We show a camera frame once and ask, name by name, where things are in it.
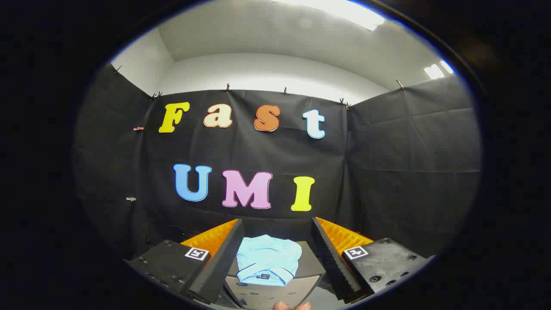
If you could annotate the row of black cloth clips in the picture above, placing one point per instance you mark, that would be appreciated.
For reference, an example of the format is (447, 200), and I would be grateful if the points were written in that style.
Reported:
(227, 88)

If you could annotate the light blue shirt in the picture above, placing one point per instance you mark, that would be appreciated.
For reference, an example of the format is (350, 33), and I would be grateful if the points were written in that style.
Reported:
(267, 258)

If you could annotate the black backdrop cloth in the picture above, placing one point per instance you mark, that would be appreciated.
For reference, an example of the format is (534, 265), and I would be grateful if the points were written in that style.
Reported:
(258, 150)

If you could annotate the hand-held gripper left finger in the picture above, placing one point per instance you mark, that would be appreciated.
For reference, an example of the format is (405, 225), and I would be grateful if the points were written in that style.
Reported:
(224, 262)

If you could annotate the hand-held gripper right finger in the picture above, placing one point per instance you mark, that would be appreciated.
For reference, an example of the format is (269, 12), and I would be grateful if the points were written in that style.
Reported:
(333, 262)

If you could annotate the ceiling light panel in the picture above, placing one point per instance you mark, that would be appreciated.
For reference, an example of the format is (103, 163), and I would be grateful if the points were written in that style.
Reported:
(437, 70)

